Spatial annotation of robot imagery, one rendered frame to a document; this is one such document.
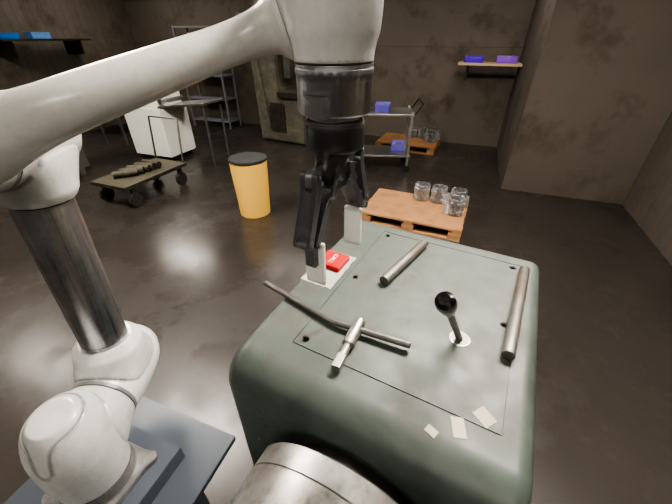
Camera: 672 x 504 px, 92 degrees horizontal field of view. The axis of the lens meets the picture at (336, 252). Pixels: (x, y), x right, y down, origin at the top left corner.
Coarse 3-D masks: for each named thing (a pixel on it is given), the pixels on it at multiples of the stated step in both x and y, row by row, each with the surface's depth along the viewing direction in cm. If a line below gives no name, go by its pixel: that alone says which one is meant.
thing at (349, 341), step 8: (360, 320) 60; (352, 328) 58; (360, 328) 59; (352, 336) 57; (344, 344) 56; (352, 344) 56; (344, 352) 54; (336, 360) 53; (344, 360) 54; (336, 368) 52
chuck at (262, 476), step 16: (272, 464) 46; (256, 480) 46; (272, 480) 44; (288, 480) 43; (304, 480) 42; (240, 496) 45; (256, 496) 43; (272, 496) 42; (288, 496) 41; (304, 496) 40; (320, 496) 40; (336, 496) 40
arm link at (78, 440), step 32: (32, 416) 66; (64, 416) 66; (96, 416) 69; (128, 416) 78; (32, 448) 62; (64, 448) 64; (96, 448) 68; (128, 448) 79; (64, 480) 65; (96, 480) 70
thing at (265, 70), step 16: (256, 0) 514; (256, 64) 565; (272, 64) 554; (288, 64) 518; (256, 80) 584; (272, 80) 569; (288, 80) 589; (256, 96) 602; (272, 96) 584; (288, 96) 561; (272, 112) 599; (288, 112) 585; (272, 128) 617; (288, 128) 602; (304, 128) 588; (304, 144) 605
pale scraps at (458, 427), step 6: (480, 408) 48; (474, 414) 47; (480, 414) 47; (486, 414) 47; (456, 420) 46; (462, 420) 46; (480, 420) 46; (486, 420) 46; (492, 420) 46; (456, 426) 46; (462, 426) 46; (486, 426) 46; (432, 432) 45; (438, 432) 45; (456, 432) 45; (462, 432) 45; (462, 438) 44
